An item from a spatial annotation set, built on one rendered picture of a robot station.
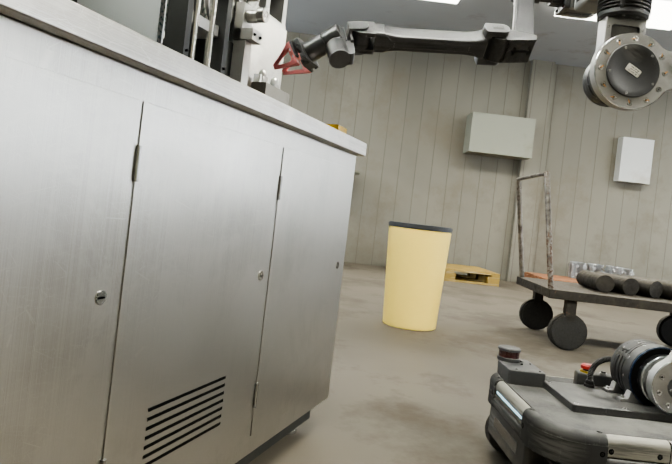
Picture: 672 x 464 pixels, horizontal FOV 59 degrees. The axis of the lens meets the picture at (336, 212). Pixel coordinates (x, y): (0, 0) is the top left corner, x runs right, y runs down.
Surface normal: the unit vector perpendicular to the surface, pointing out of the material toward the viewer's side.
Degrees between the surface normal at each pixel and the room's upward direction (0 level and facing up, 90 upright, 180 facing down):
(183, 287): 90
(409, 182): 90
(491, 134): 90
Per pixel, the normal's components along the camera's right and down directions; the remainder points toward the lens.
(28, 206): 0.93, 0.11
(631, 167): 0.02, 0.00
